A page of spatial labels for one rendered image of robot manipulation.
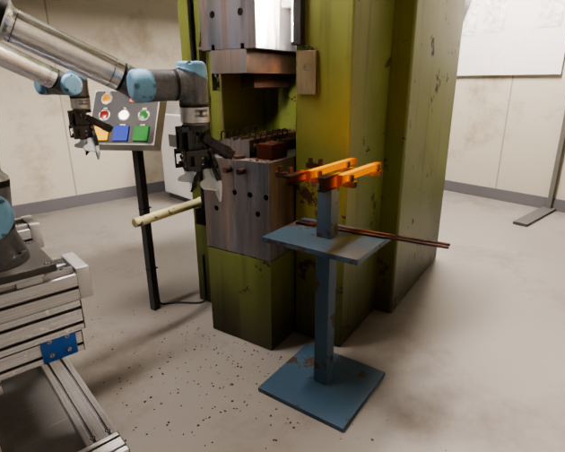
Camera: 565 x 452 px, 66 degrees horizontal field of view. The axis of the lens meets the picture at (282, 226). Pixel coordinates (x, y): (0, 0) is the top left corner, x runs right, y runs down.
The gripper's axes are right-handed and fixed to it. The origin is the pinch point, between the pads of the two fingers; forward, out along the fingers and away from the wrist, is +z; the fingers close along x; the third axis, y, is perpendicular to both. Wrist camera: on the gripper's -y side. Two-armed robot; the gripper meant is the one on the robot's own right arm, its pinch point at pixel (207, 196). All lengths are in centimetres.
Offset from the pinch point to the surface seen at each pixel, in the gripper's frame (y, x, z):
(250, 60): -57, -52, -39
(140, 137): -24, -96, -6
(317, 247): -42.0, 2.9, 25.7
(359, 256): -46, 18, 26
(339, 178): -39.9, 13.5, -1.5
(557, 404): -114, 68, 93
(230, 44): -52, -60, -45
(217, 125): -60, -84, -10
